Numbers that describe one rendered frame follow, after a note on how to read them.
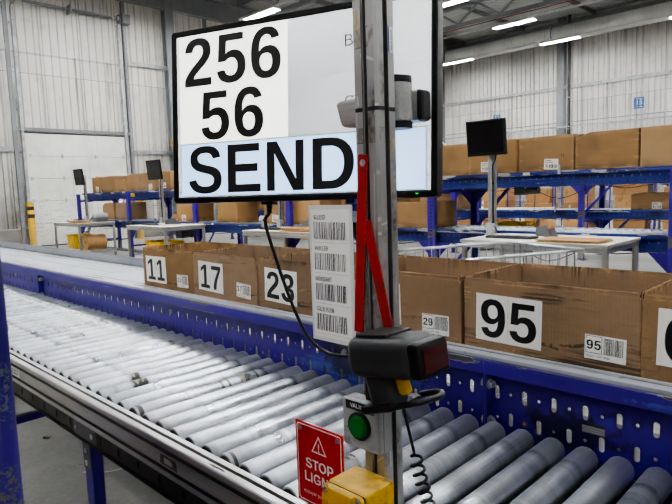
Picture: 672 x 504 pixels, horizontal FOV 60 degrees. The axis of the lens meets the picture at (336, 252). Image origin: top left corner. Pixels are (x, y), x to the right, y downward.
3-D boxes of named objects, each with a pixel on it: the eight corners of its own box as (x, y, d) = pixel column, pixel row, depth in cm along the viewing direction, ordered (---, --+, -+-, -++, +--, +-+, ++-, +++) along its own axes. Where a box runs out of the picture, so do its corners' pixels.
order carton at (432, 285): (342, 324, 167) (340, 265, 165) (406, 307, 188) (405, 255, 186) (460, 347, 139) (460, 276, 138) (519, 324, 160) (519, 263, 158)
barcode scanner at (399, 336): (428, 429, 65) (415, 337, 65) (351, 417, 74) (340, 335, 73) (460, 412, 70) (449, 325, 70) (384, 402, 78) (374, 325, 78)
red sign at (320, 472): (298, 497, 91) (294, 419, 90) (302, 495, 91) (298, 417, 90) (376, 538, 80) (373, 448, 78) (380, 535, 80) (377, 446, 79)
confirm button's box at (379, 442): (340, 444, 80) (339, 396, 79) (355, 436, 82) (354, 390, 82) (378, 458, 75) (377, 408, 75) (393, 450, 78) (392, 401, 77)
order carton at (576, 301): (462, 346, 139) (462, 276, 137) (520, 323, 160) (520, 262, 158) (640, 380, 112) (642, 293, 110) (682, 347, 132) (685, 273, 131)
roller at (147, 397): (115, 425, 147) (108, 407, 149) (274, 374, 184) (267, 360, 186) (121, 417, 144) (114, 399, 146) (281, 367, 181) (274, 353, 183)
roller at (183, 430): (168, 427, 127) (175, 450, 126) (335, 370, 164) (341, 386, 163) (159, 433, 131) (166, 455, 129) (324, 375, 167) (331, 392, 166)
